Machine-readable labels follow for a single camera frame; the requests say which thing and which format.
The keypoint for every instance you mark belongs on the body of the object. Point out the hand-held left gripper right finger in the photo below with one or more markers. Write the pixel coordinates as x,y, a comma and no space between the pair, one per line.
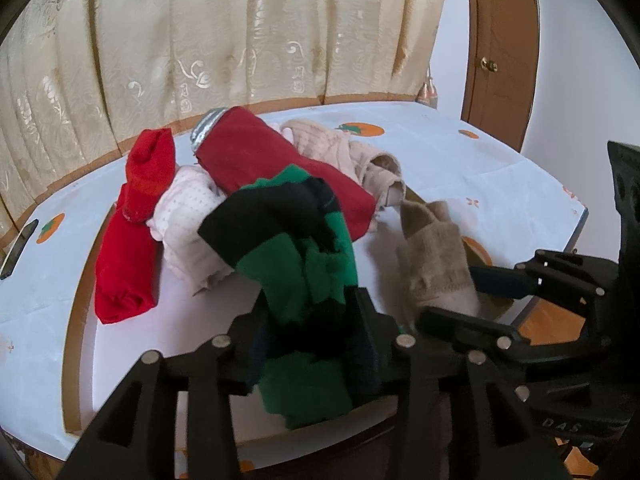
370,340

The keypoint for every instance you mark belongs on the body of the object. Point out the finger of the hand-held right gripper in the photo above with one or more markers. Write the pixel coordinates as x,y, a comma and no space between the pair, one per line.
465,327
495,280

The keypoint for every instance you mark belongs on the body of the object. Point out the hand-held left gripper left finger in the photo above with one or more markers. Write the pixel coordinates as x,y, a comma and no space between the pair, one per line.
245,355

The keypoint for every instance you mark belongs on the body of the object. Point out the tan knitted sock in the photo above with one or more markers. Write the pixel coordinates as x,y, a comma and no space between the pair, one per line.
435,260

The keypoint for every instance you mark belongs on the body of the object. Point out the shallow cream tray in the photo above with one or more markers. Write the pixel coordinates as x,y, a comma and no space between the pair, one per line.
175,340

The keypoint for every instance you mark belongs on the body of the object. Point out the green and black striped sock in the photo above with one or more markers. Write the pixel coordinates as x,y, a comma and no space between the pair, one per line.
300,260

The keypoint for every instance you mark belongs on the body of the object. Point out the bright red sock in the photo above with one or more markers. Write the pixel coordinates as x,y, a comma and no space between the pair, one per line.
125,260

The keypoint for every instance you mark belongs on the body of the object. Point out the beige knitted sock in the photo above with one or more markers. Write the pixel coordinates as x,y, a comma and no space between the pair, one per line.
345,155

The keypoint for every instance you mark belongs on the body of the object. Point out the red socks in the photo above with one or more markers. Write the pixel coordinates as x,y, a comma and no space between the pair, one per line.
250,155

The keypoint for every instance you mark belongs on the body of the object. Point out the white fruit print tablecloth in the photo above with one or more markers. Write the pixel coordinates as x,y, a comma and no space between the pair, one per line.
450,170

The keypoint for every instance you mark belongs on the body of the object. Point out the brown wooden door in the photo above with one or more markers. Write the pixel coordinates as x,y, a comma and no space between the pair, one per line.
500,100

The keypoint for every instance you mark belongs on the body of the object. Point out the curtain tassel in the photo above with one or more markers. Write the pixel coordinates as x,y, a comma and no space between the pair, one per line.
427,92

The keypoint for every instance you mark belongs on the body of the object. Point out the brass door knob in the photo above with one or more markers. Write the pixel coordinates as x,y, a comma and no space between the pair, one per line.
490,65

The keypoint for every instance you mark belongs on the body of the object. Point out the black phone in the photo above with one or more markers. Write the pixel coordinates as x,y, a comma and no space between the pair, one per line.
17,250

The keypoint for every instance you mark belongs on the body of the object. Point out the cream patterned curtain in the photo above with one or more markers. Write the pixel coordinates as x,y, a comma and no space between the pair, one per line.
200,35

